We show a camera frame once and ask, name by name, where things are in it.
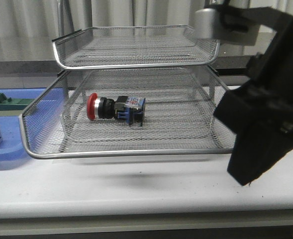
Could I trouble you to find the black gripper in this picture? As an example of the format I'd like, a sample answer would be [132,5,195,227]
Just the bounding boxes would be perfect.
[214,7,293,186]

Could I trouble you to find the red emergency stop button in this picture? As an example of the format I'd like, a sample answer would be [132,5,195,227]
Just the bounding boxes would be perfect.
[86,93,146,126]

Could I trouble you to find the silver mesh tray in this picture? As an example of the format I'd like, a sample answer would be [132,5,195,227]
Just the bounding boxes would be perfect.
[19,66,235,159]
[52,25,220,70]

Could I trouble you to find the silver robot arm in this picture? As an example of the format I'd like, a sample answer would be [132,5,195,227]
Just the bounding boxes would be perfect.
[195,0,293,186]

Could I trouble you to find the grey stone counter ledge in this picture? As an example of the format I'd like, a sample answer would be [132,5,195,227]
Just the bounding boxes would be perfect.
[0,32,293,75]

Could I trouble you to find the blue plastic tray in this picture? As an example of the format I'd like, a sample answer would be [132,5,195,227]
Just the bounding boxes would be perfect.
[0,87,67,170]

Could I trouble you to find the white pleated curtain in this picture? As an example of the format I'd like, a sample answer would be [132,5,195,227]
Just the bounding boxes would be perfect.
[0,0,293,62]

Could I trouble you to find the green terminal block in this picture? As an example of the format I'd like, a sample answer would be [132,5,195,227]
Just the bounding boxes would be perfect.
[0,93,33,111]

